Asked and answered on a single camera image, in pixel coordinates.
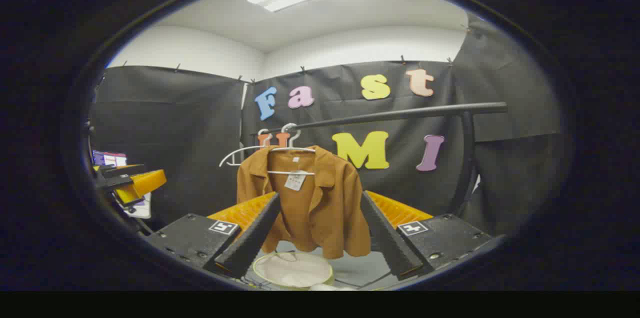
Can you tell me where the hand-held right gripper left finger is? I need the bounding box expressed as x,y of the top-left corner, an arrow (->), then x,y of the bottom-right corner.
144,191 -> 282,280

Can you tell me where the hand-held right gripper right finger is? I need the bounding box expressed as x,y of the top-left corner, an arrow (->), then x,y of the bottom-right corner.
359,190 -> 507,281

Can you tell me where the white mesh laundry hamper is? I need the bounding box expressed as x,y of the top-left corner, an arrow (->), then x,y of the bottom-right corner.
252,251 -> 335,290

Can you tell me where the brown jacket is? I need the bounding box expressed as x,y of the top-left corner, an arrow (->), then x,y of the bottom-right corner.
236,145 -> 372,260

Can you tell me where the white clothes hanger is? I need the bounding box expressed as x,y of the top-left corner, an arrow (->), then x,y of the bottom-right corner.
266,123 -> 317,177
219,129 -> 274,169

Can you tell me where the black clothes rack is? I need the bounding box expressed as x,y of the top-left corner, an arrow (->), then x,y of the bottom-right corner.
250,102 -> 509,219

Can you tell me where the stack of colourful boxes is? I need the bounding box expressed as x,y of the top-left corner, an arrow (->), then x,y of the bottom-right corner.
92,150 -> 128,168

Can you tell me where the white paper sheet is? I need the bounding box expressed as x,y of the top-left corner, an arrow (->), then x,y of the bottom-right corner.
131,193 -> 152,220

